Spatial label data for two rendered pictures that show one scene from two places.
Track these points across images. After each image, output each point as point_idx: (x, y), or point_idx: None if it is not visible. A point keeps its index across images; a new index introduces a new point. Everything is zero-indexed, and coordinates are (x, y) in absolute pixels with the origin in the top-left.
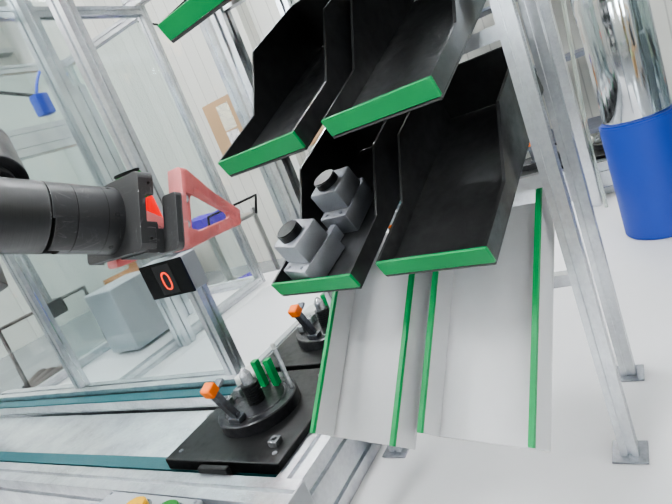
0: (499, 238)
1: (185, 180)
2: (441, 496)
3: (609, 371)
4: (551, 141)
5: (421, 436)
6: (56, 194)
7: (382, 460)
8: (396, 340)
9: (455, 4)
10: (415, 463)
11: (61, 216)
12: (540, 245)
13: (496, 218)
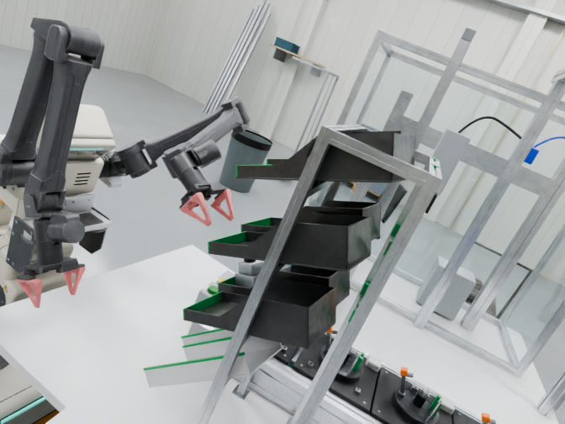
0: (193, 319)
1: (193, 197)
2: (196, 396)
3: None
4: (234, 333)
5: (245, 405)
6: (186, 172)
7: (235, 384)
8: None
9: (254, 241)
10: (224, 394)
11: (182, 177)
12: (213, 359)
13: (198, 313)
